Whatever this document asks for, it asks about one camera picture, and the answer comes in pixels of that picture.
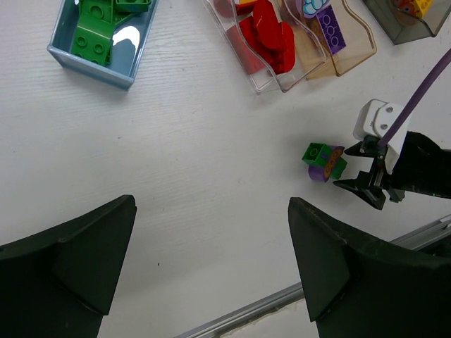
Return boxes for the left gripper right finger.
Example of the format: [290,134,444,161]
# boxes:
[288,197,450,337]

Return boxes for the yellow flower lego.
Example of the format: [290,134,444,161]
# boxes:
[392,0,433,20]

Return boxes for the red long lego brick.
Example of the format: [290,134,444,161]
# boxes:
[226,26,265,75]

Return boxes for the blue plastic container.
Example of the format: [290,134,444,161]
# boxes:
[47,1,158,91]

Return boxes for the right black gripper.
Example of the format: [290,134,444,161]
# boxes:
[333,131,450,210]

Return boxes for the purple lotus lego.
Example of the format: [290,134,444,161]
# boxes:
[297,0,330,18]

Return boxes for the small green lego brick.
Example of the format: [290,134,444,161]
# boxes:
[114,0,152,13]

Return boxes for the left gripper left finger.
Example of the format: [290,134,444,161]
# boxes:
[1,195,137,337]

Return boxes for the purple butterfly wing lego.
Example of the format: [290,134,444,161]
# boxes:
[316,5,346,56]

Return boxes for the clear plastic container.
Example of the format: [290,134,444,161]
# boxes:
[203,1,327,94]

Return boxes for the green purple butterfly lego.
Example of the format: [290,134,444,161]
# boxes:
[302,142,347,182]

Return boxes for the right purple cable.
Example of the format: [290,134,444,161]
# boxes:
[376,47,451,147]

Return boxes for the red flower lego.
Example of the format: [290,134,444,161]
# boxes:
[214,0,256,18]

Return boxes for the smoky grey container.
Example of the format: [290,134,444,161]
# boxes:
[363,0,450,45]

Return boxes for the orange transparent container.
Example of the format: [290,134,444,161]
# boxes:
[276,1,377,92]

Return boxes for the green curved lego brick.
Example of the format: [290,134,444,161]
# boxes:
[70,0,115,66]

